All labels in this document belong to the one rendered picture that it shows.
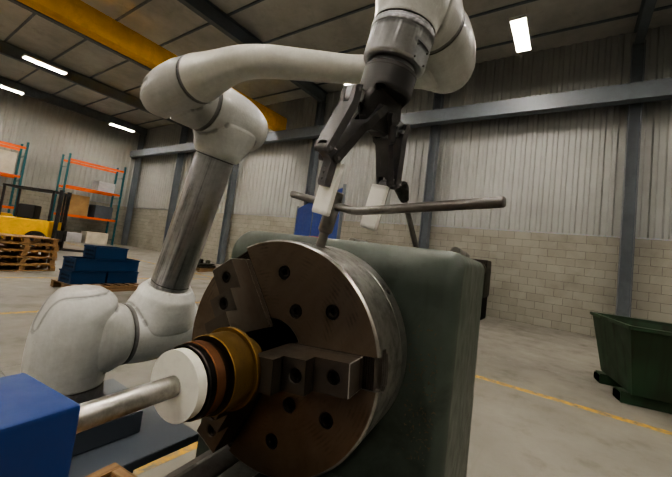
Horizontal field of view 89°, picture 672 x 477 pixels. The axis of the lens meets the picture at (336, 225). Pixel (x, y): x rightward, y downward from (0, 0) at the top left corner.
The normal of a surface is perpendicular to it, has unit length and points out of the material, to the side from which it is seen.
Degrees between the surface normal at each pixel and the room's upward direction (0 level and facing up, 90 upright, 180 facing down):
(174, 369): 90
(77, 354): 91
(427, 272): 67
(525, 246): 90
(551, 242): 90
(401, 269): 74
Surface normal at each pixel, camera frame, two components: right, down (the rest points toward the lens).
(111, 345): 0.88, 0.09
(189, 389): -0.44, -0.13
